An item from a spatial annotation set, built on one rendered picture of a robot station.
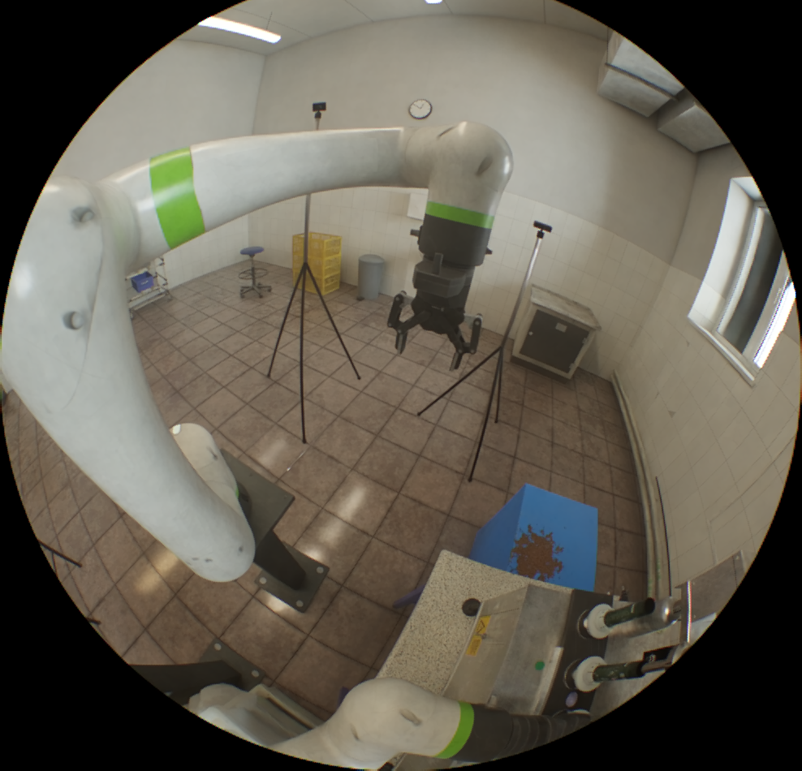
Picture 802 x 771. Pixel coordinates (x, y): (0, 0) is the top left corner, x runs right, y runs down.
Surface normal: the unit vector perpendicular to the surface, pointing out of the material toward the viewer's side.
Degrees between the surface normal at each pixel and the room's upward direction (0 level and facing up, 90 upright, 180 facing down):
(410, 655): 0
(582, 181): 90
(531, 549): 0
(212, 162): 61
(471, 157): 93
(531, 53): 90
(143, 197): 76
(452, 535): 0
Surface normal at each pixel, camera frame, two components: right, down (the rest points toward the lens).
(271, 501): 0.15, -0.79
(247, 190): 0.65, 0.73
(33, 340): 0.74, 0.58
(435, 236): -0.63, 0.39
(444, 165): -0.72, 0.52
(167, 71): 0.89, 0.37
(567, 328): -0.42, 0.50
